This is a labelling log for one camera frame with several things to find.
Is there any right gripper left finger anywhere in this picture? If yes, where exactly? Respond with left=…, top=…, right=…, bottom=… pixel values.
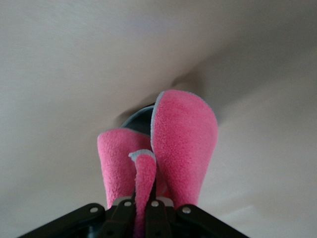
left=17, top=197, right=137, bottom=238

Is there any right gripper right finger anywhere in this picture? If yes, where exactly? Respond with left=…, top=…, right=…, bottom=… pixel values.
left=144, top=199, right=248, bottom=238

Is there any pink fleece cloth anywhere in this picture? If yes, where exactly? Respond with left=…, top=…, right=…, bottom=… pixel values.
left=97, top=89, right=219, bottom=238

